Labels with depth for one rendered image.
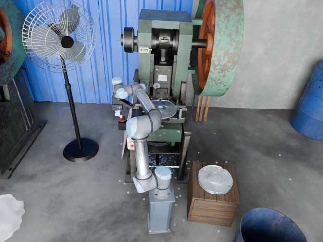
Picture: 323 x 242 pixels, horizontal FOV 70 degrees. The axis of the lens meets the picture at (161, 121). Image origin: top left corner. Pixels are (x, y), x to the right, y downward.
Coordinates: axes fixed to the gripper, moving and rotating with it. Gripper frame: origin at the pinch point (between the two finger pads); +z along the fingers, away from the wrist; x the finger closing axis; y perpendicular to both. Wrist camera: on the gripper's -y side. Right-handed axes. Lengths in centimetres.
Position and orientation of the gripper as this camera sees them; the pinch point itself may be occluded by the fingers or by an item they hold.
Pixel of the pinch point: (121, 116)
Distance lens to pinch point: 199.4
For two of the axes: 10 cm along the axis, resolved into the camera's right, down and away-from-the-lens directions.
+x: 0.2, 6.0, -8.0
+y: -10.0, -0.3, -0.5
